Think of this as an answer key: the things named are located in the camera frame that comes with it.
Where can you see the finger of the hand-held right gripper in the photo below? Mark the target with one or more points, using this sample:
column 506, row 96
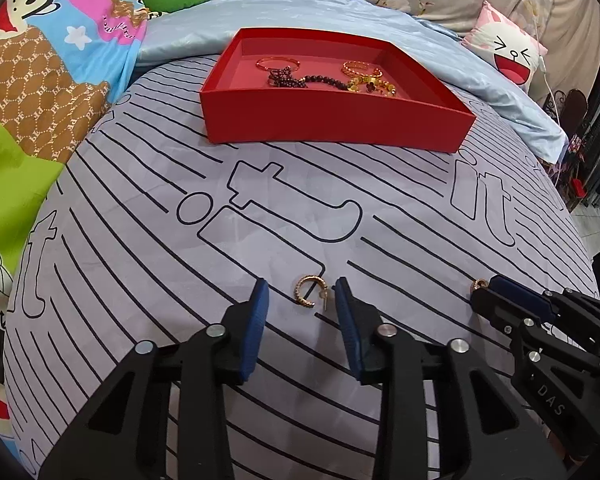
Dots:
column 495, row 307
column 517, row 295

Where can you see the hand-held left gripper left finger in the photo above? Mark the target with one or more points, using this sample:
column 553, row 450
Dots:
column 252, row 330

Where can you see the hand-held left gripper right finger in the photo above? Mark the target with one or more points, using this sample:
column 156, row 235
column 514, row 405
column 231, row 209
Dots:
column 350, row 330

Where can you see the gold hoop earring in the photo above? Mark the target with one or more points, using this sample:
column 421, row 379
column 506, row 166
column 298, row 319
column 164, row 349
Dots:
column 297, row 291
column 477, row 285

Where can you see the red tray box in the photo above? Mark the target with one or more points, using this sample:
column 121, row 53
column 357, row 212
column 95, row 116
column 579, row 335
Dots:
column 330, row 120

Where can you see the grey striped bed sheet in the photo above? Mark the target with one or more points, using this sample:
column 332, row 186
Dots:
column 280, row 185

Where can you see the dark metal rack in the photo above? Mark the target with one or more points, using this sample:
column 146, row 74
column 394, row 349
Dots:
column 595, row 160

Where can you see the pink cartoon face pillow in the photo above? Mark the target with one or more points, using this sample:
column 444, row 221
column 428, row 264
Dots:
column 510, row 50

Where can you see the light blue quilt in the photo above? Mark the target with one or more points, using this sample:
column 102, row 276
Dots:
column 190, row 30

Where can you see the cartoon monkey blanket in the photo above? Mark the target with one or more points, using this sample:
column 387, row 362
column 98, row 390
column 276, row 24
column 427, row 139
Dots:
column 30, row 85

